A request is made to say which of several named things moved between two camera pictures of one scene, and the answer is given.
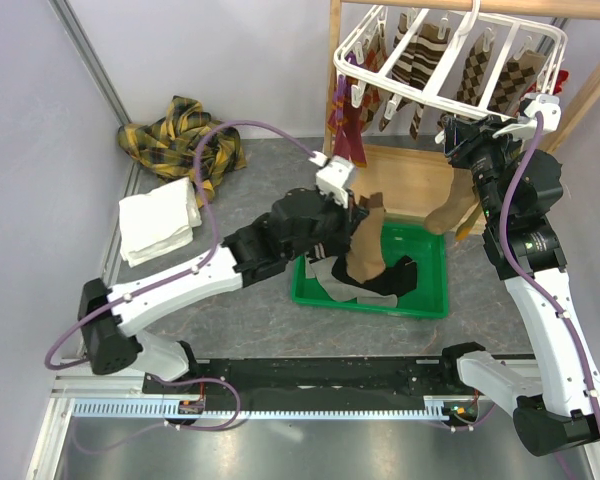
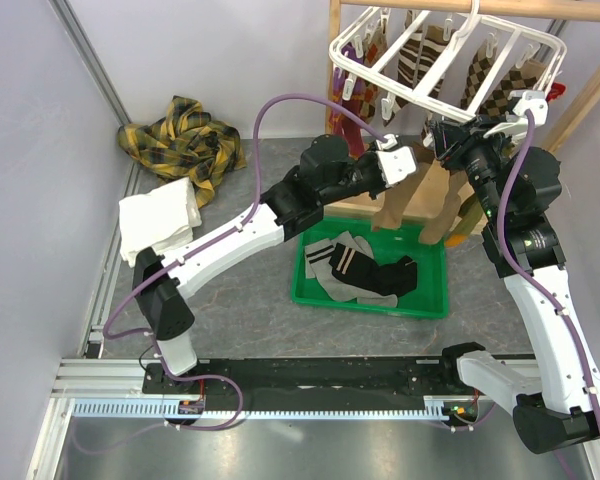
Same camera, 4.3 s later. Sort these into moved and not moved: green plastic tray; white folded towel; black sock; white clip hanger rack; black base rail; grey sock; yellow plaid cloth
Moved: white clip hanger rack
Not moved: black sock; black base rail; grey sock; green plastic tray; white folded towel; yellow plaid cloth
